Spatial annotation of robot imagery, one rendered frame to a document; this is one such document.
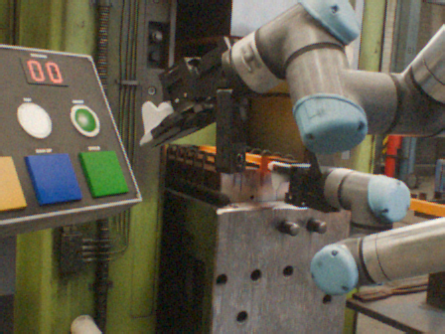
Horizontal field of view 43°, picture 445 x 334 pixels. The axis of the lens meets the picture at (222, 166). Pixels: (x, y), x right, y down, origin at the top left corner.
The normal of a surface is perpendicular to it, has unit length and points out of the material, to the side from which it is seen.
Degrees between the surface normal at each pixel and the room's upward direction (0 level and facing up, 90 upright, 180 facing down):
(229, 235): 90
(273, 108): 90
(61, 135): 60
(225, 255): 90
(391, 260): 95
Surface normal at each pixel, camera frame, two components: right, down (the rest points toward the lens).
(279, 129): -0.86, 0.00
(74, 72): 0.75, -0.39
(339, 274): -0.55, 0.07
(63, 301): 0.51, 0.14
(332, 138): 0.14, 0.89
